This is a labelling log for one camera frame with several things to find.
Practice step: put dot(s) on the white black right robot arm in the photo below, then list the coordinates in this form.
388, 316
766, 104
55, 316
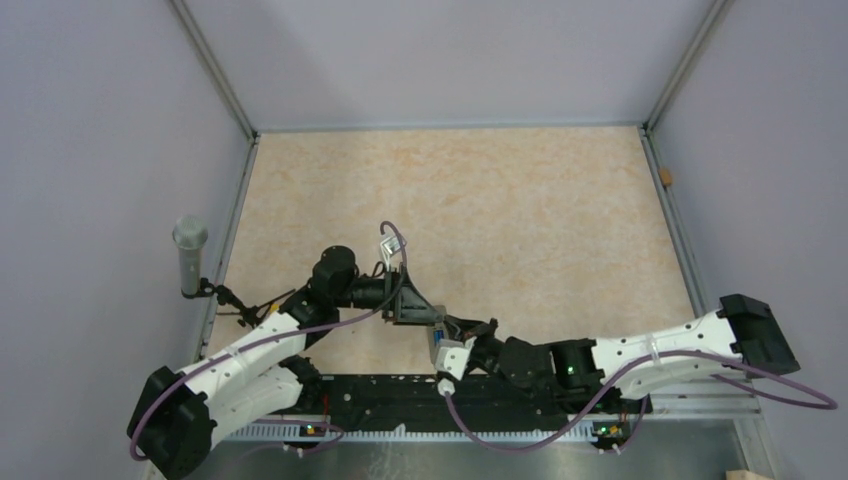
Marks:
741, 332

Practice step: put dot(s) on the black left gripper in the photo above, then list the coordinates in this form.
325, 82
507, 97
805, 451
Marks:
411, 307

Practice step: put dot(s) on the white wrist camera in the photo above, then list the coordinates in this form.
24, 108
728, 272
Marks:
450, 361
390, 245

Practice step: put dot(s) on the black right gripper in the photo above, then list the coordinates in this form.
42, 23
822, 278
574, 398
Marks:
464, 329

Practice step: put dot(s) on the small tan block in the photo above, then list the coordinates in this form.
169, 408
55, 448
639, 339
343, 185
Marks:
665, 176

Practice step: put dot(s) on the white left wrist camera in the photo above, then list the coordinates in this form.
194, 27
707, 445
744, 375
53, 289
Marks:
390, 245

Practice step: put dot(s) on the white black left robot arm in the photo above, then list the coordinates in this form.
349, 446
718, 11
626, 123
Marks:
181, 416

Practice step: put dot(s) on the grey microphone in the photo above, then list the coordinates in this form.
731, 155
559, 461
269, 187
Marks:
190, 236

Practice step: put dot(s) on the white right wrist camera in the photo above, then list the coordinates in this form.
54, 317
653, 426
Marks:
450, 361

